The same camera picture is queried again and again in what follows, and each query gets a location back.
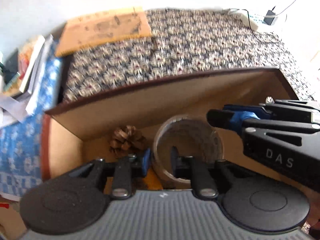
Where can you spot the yellow tape measure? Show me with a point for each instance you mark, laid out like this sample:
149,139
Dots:
152,181

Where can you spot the stack of books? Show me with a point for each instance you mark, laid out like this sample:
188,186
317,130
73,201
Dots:
21,78

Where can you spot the blue patterned cloth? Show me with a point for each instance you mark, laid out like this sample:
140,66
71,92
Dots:
21,142

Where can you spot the black power adapter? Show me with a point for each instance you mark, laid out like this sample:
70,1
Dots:
270,17

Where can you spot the brown pine cone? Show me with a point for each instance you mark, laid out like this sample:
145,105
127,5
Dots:
127,140

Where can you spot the white power strip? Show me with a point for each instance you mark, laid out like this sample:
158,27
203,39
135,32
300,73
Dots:
251,21

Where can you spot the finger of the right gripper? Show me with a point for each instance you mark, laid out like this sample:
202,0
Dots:
231,117

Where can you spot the floral patterned table cloth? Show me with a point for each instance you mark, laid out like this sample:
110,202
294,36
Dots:
182,42

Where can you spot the yellow book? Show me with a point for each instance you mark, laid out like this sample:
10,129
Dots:
92,30

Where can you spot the brown cardboard box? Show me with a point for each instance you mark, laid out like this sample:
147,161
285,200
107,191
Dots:
76,132

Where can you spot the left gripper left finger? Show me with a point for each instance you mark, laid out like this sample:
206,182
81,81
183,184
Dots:
122,172

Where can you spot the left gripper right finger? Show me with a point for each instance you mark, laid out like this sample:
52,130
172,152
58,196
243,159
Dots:
208,181

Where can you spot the white tape roll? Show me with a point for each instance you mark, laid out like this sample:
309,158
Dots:
192,137

